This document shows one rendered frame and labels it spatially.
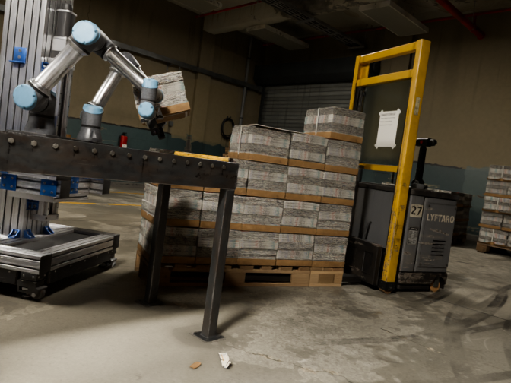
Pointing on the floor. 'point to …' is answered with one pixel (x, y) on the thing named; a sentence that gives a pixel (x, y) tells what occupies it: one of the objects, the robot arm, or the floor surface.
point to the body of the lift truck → (411, 231)
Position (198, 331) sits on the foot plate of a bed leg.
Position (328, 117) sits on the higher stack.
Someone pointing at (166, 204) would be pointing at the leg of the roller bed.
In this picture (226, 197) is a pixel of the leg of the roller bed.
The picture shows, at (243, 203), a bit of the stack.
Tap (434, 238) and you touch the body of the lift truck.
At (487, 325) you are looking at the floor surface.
